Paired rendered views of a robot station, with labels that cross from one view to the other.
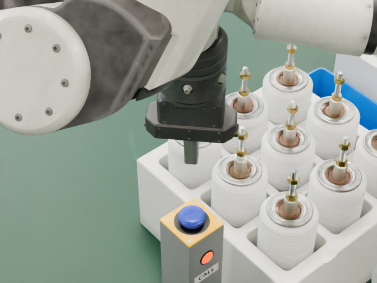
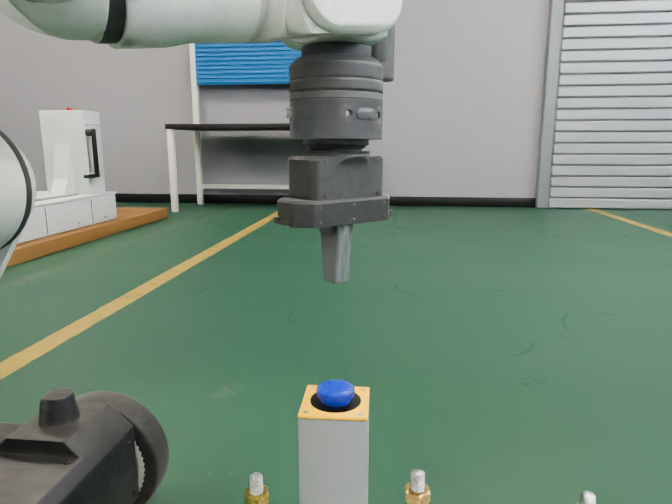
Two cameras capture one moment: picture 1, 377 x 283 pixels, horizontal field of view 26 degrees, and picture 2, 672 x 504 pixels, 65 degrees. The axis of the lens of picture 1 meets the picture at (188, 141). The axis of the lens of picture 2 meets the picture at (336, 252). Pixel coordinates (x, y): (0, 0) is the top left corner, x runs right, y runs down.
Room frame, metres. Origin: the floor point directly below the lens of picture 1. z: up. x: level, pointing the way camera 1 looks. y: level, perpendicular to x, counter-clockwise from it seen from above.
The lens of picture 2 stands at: (1.17, -0.37, 0.58)
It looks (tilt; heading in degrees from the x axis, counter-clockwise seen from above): 11 degrees down; 136
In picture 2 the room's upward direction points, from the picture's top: straight up
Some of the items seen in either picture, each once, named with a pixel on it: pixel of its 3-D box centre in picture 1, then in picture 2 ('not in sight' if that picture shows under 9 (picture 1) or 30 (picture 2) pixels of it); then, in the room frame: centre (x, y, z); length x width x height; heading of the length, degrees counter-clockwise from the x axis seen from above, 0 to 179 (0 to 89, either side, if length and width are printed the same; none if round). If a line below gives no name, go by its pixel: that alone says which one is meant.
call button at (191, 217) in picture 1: (191, 218); (335, 395); (0.80, 0.00, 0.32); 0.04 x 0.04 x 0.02
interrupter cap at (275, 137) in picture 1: (289, 138); not in sight; (1.05, -0.18, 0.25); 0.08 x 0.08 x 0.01
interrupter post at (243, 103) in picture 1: (243, 100); not in sight; (1.14, -0.10, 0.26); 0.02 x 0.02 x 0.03
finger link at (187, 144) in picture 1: (185, 142); (342, 250); (0.80, 0.00, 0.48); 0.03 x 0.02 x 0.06; 173
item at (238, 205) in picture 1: (237, 206); not in sight; (0.97, -0.09, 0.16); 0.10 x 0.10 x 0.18
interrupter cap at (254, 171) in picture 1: (239, 170); not in sight; (0.97, -0.09, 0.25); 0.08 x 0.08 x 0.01
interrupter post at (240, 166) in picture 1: (240, 164); not in sight; (0.97, -0.09, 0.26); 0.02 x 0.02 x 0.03
